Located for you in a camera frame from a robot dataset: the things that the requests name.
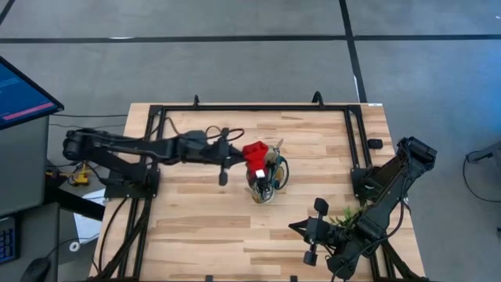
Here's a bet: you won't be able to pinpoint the black floor cable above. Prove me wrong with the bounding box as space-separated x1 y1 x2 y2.
49 123 126 130

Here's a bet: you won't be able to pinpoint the green artificial plant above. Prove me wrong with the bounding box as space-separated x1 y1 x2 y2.
330 204 368 229

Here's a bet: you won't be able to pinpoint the grey desk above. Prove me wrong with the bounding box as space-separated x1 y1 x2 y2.
0 115 50 217

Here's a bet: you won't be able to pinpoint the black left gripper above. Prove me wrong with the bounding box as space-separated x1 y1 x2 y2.
211 127 247 187

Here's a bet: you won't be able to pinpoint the white paper sheet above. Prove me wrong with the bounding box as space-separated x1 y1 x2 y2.
73 189 106 246

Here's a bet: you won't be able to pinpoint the black stand cable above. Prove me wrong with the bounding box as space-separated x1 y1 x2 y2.
462 150 501 204

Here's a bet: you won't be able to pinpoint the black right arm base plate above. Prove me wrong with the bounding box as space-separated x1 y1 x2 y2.
351 166 408 201

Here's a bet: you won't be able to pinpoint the black metal table frame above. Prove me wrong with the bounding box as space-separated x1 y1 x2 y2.
89 92 427 282

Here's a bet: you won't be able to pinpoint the black keyboard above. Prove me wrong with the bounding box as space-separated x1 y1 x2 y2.
0 215 19 266

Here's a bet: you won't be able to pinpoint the black computer mouse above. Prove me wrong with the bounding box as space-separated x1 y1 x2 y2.
18 257 51 282

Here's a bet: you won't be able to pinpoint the computer monitor blue screen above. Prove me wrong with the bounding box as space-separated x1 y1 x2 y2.
0 56 65 131

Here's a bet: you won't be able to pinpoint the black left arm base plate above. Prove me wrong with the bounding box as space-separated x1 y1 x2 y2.
103 168 160 199

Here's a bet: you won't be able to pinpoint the black desk leg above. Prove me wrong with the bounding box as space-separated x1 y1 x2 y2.
42 187 106 221

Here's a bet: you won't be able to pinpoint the tan green gardening bag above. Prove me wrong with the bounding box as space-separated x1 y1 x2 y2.
244 137 290 205

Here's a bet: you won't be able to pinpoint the yellow clamp tool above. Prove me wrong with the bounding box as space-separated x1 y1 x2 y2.
69 161 92 187

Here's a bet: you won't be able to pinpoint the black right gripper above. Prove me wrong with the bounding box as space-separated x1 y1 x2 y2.
288 197 334 268

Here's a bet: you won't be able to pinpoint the red black garden gloves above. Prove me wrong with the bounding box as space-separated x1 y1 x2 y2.
242 141 272 186

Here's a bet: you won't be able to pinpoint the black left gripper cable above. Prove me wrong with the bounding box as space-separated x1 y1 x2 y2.
204 125 246 143

